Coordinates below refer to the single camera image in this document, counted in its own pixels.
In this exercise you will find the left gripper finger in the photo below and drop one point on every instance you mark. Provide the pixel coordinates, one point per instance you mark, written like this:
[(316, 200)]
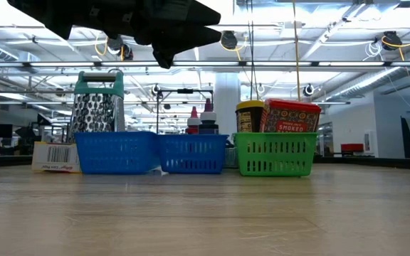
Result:
[(201, 14), (183, 39)]

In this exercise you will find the red food colouring bottle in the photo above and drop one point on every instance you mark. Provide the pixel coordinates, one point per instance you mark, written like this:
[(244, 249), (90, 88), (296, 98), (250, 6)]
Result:
[(193, 124)]

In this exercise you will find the purple food colouring bottle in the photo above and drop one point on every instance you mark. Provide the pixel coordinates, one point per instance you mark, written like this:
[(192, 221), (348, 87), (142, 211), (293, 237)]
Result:
[(209, 126)]

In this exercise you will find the yellow-lid dark jar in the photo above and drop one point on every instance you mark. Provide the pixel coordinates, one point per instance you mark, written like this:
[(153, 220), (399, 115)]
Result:
[(247, 119)]

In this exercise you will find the red smoked paprika tin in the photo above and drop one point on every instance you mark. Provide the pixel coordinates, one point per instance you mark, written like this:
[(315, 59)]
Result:
[(290, 117)]

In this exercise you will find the yellow Corn Pops cereal box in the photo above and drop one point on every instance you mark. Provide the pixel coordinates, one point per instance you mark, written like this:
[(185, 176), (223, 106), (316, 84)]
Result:
[(57, 154)]

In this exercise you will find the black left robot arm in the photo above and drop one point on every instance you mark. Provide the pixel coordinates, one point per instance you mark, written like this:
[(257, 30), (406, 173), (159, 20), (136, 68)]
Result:
[(48, 14)]

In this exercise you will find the white round pillar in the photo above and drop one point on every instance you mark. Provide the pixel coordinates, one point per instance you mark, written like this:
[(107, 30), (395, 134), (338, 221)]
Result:
[(224, 106)]

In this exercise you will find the blue plastic basket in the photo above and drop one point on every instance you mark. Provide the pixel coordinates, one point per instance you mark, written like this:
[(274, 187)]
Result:
[(190, 153), (116, 154)]

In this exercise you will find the green plastic basket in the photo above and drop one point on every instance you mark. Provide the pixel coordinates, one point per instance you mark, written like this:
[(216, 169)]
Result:
[(276, 156)]

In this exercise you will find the black office chair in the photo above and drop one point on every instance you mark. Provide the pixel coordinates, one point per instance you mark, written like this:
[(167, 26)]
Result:
[(25, 137)]

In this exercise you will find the black computer monitor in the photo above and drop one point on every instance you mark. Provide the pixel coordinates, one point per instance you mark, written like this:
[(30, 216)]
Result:
[(4, 130)]

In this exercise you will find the red seat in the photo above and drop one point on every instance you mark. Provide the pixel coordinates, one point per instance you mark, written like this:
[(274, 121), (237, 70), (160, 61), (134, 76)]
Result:
[(352, 147)]

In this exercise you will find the black upright panel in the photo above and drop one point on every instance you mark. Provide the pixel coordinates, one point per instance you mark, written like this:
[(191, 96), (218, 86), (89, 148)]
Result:
[(408, 138)]

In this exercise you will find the black metal frame stand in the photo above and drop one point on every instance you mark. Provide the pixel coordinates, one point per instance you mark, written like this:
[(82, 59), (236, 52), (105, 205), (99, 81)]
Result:
[(184, 90)]

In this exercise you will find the black aluminium table frame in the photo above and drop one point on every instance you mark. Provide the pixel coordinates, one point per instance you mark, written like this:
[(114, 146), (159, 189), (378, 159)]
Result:
[(368, 161)]

